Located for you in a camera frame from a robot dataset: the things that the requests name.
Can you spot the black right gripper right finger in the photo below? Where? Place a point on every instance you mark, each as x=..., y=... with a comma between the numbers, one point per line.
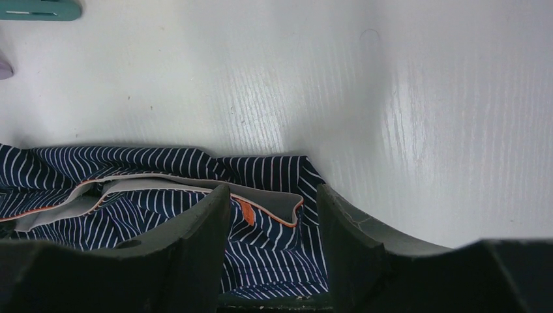
x=373, y=267

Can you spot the teal clip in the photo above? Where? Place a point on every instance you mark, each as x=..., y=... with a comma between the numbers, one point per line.
x=38, y=10

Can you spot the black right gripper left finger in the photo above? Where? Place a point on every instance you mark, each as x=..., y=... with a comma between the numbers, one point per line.
x=175, y=267

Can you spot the navy striped boxer underwear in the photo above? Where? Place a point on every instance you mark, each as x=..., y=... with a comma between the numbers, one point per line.
x=93, y=197

